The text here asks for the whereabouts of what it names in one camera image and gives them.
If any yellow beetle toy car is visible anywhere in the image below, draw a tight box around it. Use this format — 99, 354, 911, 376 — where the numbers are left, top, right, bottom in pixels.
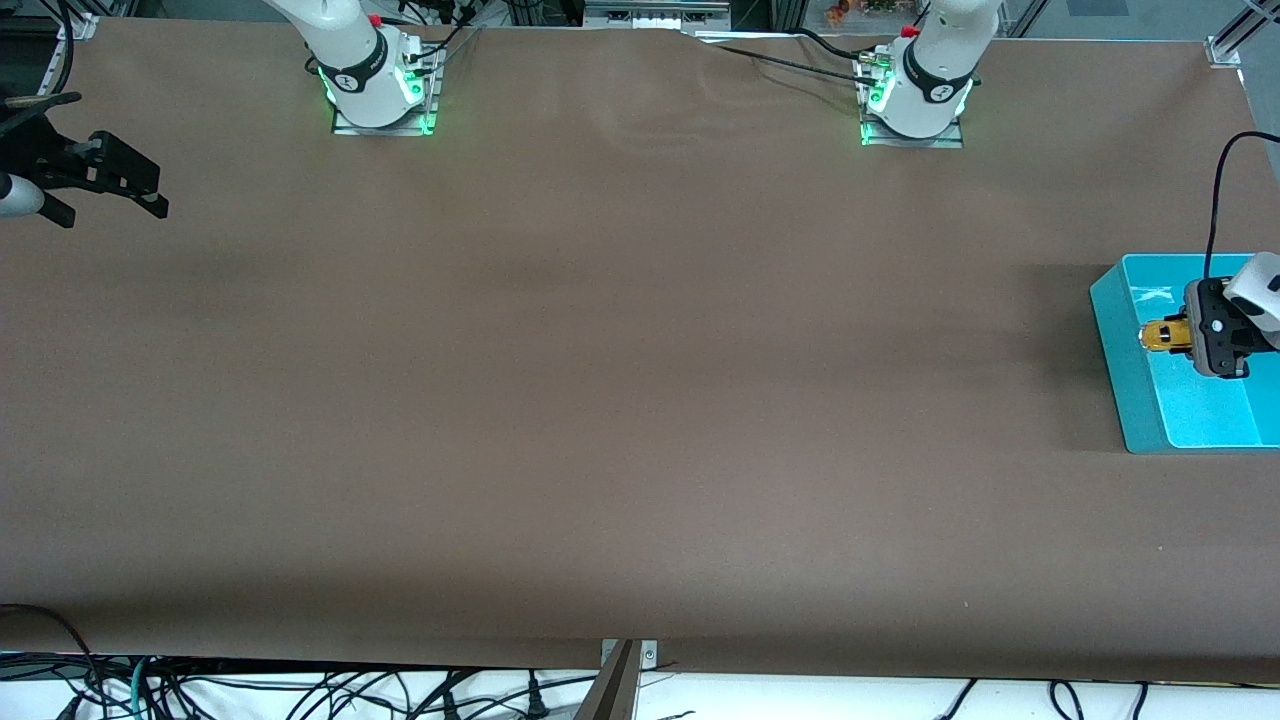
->
1140, 318, 1193, 355

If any turquoise plastic bin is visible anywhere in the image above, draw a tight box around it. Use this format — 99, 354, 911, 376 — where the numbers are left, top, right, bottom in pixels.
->
1088, 253, 1280, 454

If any brown table cover sheet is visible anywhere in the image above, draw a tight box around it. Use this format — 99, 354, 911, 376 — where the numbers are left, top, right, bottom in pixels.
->
0, 18, 1280, 686

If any grey equipment box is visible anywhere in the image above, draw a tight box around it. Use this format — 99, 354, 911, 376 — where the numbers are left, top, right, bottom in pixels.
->
583, 0, 733, 31

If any dark metal pole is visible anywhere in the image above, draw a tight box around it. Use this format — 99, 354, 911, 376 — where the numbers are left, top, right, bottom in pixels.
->
573, 640, 641, 720

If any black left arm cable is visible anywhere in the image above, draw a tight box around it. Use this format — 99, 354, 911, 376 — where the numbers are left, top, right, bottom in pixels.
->
1203, 130, 1280, 281

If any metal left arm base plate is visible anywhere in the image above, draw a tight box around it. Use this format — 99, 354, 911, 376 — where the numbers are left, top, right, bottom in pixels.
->
858, 50, 967, 150

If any long black base cable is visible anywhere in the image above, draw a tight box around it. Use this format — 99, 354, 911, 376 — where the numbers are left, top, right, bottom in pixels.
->
690, 35, 881, 86

